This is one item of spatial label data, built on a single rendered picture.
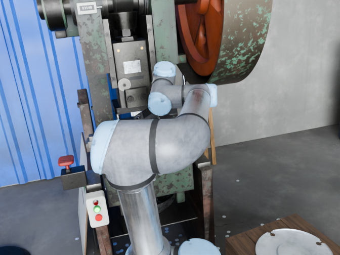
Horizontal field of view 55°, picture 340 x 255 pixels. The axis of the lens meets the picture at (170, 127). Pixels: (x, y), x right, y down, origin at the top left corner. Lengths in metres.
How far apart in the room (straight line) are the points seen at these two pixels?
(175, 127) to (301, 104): 2.82
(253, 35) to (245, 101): 1.87
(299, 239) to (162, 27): 1.04
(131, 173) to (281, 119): 2.76
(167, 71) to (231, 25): 0.29
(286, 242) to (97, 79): 1.14
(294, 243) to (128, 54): 1.04
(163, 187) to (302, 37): 2.20
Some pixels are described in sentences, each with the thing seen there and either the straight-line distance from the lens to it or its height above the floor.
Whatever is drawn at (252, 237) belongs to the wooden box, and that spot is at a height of 0.35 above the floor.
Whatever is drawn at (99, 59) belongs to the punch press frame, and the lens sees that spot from 1.37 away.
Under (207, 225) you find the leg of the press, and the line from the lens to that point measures 1.59.
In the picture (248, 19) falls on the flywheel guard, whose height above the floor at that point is 1.23.
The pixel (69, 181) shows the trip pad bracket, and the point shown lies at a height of 0.67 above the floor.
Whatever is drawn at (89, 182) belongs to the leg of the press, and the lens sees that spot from 1.41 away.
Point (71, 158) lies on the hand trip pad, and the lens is 1.38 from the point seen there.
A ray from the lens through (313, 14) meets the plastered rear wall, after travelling 3.31.
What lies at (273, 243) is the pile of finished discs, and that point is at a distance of 1.49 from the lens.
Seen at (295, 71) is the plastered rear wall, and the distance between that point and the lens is 3.29.
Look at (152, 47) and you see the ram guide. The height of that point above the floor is 1.14.
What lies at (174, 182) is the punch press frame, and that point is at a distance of 1.48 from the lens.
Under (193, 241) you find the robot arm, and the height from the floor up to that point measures 0.68.
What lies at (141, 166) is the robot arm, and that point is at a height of 1.01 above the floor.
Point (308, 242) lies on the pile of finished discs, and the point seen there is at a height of 0.35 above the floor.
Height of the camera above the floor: 1.31
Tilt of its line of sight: 21 degrees down
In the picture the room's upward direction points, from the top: 5 degrees counter-clockwise
